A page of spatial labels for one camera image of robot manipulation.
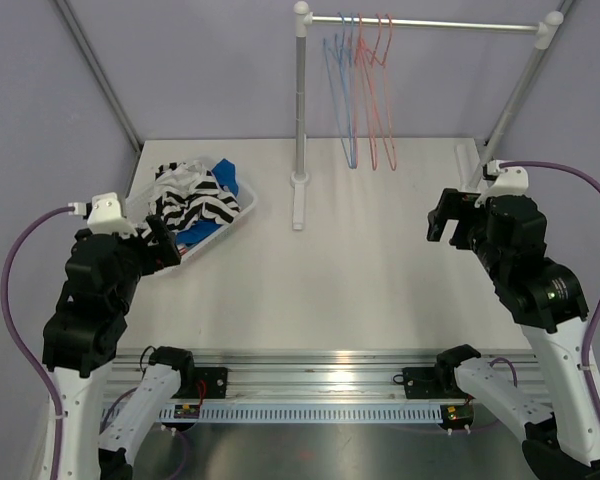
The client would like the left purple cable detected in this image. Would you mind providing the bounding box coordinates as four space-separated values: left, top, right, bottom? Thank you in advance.
0 207 189 480

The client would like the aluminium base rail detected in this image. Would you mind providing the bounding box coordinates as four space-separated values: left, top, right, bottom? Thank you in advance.
104 348 551 404

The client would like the pink hanger of green top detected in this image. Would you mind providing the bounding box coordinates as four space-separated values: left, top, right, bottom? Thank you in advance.
354 15 378 171

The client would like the purple cable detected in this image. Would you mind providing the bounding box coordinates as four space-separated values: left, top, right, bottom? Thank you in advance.
0 207 189 480
499 160 600 451

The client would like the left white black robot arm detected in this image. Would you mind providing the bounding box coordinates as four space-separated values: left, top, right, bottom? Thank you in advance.
42 215 196 479

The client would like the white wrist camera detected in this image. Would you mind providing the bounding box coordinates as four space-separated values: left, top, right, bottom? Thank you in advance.
68 192 137 239
474 160 529 208

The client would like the white plastic basket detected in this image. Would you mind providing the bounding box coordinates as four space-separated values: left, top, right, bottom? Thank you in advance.
126 157 257 263

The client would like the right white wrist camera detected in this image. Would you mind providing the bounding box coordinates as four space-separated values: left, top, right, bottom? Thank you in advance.
474 160 529 208

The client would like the red striped tank top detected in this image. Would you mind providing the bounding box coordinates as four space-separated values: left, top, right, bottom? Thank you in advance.
177 244 189 257

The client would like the teal tank top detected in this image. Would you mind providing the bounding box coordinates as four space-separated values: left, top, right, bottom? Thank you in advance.
176 220 222 247

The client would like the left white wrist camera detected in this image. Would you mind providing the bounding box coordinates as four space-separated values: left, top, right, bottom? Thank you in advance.
68 192 137 239

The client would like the clothes rack with metal rod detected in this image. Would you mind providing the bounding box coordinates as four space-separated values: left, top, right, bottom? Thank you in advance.
290 1 575 231

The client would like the pink hanger of red top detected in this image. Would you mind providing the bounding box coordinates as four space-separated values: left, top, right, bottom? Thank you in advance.
354 14 398 172

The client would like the light blue hanger of teal top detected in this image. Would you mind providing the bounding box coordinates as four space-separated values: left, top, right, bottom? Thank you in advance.
322 13 358 170

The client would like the white slotted cable duct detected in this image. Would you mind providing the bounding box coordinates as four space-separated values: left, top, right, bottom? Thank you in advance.
158 404 442 424

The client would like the pink hanger of black top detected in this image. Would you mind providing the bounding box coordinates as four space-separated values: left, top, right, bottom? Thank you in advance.
369 14 398 172

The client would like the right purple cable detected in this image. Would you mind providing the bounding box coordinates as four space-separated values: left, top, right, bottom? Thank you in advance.
499 160 600 451

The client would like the royal blue tank top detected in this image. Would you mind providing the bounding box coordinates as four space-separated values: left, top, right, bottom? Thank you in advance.
211 159 239 197

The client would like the black white striped tank top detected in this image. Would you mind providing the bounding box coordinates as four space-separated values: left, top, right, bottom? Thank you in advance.
148 161 241 233

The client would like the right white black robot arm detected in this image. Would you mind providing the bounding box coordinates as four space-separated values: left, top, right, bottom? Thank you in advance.
427 188 600 479

